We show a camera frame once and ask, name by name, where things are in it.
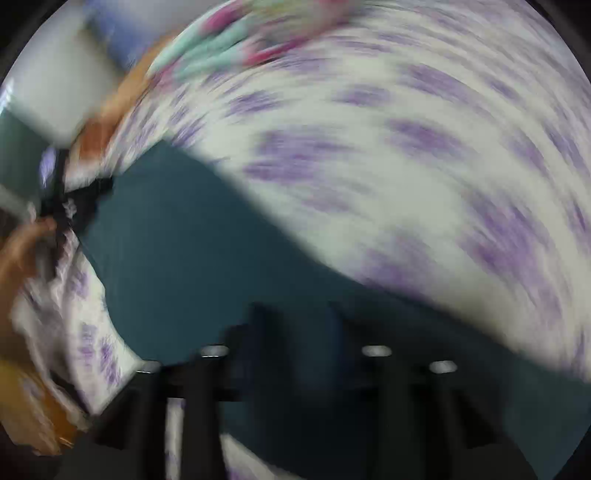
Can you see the person's left hand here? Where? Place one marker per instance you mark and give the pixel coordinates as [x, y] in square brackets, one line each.
[23, 251]

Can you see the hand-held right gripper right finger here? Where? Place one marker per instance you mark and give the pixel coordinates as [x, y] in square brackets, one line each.
[406, 401]

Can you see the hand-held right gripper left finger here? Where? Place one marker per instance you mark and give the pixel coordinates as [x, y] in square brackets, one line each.
[203, 392]

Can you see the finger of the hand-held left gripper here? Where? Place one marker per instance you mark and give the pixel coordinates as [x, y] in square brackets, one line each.
[90, 201]

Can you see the dark teal pants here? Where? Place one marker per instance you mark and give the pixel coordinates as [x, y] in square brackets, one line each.
[221, 277]

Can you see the blue patterned hanging cloth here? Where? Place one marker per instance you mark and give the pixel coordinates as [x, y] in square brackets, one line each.
[111, 23]

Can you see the brown satin pillow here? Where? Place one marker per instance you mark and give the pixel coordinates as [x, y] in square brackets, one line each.
[111, 120]

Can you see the folded floral quilt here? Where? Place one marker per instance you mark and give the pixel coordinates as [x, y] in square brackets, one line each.
[240, 32]

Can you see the purple floral bed sheet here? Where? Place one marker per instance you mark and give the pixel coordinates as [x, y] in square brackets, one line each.
[415, 161]

